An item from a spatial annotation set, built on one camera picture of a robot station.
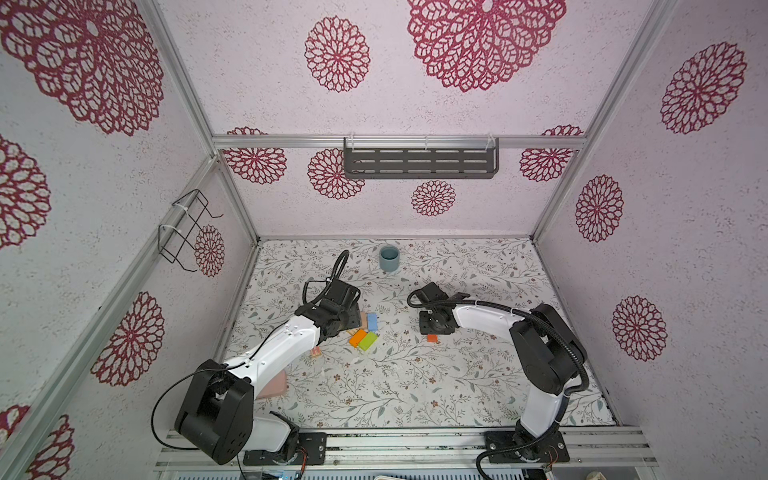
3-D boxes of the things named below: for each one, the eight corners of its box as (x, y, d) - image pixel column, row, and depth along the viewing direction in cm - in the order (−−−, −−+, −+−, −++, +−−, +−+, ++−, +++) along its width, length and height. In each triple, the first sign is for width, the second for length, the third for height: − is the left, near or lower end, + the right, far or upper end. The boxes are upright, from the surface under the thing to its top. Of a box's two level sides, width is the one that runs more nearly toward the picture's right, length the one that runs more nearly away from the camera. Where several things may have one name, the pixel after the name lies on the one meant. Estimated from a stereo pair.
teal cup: (379, 272, 113) (379, 261, 107) (379, 257, 118) (379, 245, 113) (400, 272, 113) (400, 261, 107) (399, 257, 118) (400, 245, 113)
